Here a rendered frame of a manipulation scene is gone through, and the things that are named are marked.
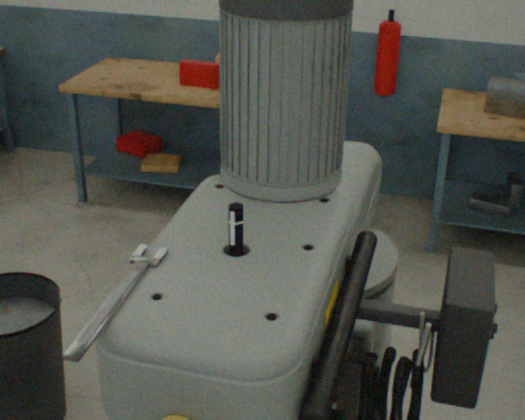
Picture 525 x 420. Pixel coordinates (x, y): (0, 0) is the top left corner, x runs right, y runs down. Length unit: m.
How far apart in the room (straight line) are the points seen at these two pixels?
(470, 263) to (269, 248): 0.46
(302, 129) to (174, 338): 0.39
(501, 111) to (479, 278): 3.48
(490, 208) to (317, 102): 3.90
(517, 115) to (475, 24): 0.75
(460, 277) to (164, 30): 4.51
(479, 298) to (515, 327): 3.05
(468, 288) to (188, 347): 0.59
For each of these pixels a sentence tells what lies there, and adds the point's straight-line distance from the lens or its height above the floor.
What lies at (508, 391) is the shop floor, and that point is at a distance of 3.84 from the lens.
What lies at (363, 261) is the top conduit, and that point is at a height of 1.81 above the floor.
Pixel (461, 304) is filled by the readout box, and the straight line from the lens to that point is 1.22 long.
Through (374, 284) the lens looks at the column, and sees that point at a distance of 1.55.
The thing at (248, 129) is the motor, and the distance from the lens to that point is 1.09.
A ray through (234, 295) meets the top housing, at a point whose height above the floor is 1.89.
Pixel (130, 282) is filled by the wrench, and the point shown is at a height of 1.90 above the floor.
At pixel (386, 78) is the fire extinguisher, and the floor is 0.93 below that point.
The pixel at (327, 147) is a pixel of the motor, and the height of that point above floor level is 1.97.
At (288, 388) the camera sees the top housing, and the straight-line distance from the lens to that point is 0.85.
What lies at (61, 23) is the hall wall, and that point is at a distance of 5.96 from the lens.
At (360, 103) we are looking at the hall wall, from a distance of 5.32.
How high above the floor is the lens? 2.39
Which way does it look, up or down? 28 degrees down
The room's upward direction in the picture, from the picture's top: 1 degrees clockwise
